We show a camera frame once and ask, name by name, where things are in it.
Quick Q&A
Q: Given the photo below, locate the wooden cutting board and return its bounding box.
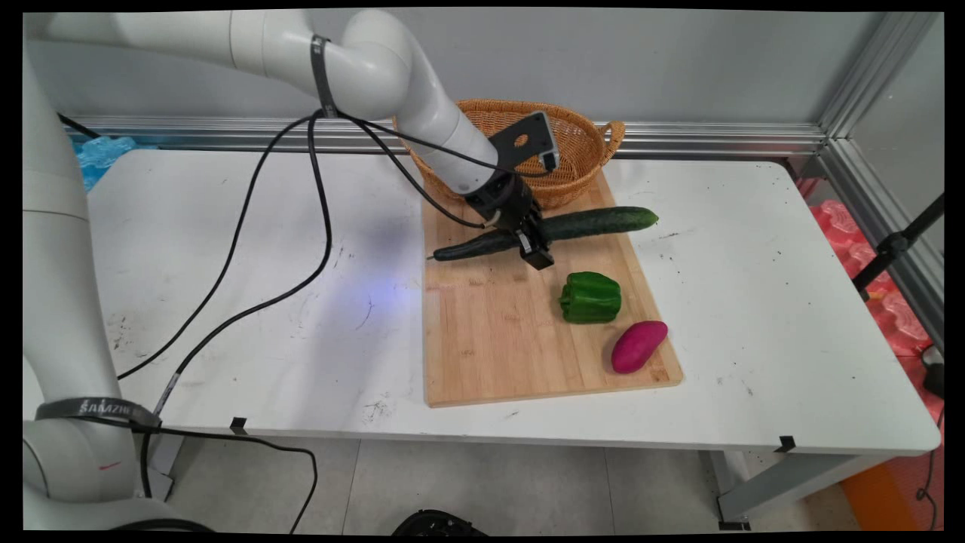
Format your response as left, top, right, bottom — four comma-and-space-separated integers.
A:
421, 170, 685, 409

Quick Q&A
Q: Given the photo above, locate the black cable on floor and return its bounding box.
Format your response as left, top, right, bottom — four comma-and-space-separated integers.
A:
136, 426, 320, 534

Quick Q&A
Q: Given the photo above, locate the aluminium back rail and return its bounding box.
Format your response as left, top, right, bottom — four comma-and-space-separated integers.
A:
60, 115, 830, 157

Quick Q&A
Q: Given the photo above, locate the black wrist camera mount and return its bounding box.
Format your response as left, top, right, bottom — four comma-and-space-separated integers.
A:
489, 112, 560, 176

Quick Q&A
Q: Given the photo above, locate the orange floor object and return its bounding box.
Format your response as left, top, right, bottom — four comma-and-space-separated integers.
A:
841, 460, 924, 532

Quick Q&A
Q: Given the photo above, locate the aluminium side frame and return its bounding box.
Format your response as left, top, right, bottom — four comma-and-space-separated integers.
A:
818, 11, 945, 351

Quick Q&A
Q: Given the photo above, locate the thin black cable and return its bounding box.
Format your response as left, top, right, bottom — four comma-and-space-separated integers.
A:
117, 112, 555, 380

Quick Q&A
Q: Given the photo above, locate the grey table leg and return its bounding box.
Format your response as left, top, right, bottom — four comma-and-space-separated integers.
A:
712, 451, 894, 531

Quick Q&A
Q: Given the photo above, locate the black tripod leg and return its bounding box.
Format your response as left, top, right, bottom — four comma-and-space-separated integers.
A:
852, 195, 945, 299

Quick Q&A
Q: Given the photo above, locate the green bell pepper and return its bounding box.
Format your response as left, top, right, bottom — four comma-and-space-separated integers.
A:
559, 271, 623, 325

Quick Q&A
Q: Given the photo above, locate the dark green cucumber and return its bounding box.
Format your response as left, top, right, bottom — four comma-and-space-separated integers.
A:
432, 207, 659, 262

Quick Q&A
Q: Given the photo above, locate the black power adapter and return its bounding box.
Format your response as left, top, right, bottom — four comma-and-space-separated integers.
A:
921, 345, 945, 399

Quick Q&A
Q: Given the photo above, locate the long black velcro strap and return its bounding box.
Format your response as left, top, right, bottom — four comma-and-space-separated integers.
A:
35, 397, 163, 432

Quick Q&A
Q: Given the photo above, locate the blue foam mat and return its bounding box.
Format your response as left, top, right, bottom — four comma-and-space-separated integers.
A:
73, 136, 136, 189

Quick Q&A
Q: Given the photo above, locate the red foam mat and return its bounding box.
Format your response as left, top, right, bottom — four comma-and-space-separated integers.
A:
810, 198, 945, 423

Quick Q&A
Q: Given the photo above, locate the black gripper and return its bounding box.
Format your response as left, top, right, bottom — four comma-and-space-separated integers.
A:
464, 172, 556, 271

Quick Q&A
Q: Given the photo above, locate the purple sweet potato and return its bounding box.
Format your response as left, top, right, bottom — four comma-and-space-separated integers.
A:
611, 321, 669, 375

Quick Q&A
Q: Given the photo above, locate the short black velcro strap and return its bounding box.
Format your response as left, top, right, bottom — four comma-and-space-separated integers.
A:
311, 35, 338, 119

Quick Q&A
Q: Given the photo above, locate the black round floor object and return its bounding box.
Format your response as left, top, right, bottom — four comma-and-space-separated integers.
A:
392, 509, 487, 538

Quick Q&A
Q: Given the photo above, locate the woven wicker basket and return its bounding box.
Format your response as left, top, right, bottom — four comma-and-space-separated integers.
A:
392, 99, 626, 210

